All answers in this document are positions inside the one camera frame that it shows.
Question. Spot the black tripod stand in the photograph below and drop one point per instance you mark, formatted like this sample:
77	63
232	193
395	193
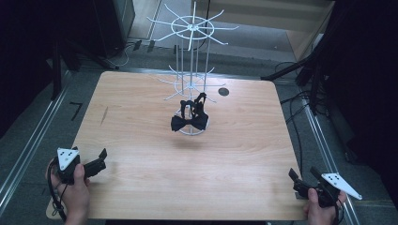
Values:
291	67

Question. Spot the dark round table grommet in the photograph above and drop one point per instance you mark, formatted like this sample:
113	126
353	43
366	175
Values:
223	92

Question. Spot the person's left hand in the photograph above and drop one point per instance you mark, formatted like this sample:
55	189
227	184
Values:
75	197

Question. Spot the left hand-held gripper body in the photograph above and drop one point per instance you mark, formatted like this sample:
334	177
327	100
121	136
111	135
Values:
67	157

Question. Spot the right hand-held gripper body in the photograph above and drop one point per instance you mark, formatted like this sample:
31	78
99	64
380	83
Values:
339	184

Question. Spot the dark cabinet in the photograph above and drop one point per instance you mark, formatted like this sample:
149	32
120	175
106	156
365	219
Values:
106	25

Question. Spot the black bow tie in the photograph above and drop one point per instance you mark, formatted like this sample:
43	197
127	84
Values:
183	123

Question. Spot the black metal stand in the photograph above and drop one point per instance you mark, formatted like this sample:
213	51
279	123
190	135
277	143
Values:
57	68

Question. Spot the metal floor rail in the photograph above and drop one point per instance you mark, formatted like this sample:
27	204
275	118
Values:
34	143
325	156

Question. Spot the person's right hand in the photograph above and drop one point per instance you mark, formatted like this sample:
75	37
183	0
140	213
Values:
319	214

